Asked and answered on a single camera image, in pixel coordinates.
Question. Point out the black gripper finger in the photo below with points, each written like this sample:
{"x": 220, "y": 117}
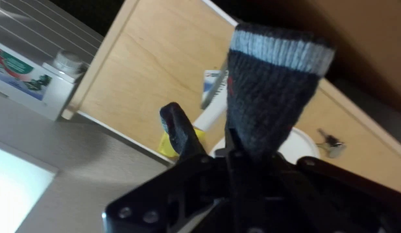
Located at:
{"x": 180, "y": 140}

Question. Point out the dark sock with grey band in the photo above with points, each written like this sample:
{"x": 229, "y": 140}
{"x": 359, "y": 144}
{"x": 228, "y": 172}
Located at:
{"x": 272, "y": 74}

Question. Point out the wooden drawer cabinet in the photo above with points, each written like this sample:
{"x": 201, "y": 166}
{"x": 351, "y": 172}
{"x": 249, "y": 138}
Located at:
{"x": 157, "y": 51}

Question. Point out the white tube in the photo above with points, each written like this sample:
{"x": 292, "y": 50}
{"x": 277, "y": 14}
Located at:
{"x": 212, "y": 100}

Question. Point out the white plate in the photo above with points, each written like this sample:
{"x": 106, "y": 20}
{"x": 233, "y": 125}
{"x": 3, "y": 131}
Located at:
{"x": 297, "y": 144}

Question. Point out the white ribbed radiator box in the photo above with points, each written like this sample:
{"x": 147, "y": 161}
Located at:
{"x": 44, "y": 52}

